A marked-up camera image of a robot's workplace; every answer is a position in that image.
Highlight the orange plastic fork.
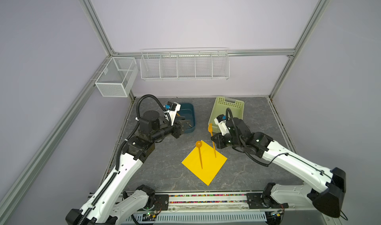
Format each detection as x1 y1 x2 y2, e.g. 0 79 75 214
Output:
208 123 217 157

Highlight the yellow paper napkin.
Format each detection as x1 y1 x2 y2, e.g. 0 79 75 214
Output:
182 140 227 186

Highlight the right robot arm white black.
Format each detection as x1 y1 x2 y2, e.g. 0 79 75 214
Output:
211 108 348 220

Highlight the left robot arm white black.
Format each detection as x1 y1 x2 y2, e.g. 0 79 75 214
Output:
65 94 191 225

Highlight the dark teal plastic tub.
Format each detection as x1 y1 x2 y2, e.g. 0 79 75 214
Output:
178 103 196 134

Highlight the light green perforated basket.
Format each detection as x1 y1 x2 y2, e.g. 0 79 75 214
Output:
207 96 245 133

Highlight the white mesh box basket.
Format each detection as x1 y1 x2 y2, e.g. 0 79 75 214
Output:
95 57 139 98

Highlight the white vent grille strip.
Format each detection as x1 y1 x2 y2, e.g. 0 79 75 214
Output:
134 211 267 225

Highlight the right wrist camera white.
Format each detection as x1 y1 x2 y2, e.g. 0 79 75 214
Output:
214 115 229 136

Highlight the white wire shelf rack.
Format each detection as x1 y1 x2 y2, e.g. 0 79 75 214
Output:
140 48 230 81

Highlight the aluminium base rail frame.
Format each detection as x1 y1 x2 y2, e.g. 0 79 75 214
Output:
78 190 343 225

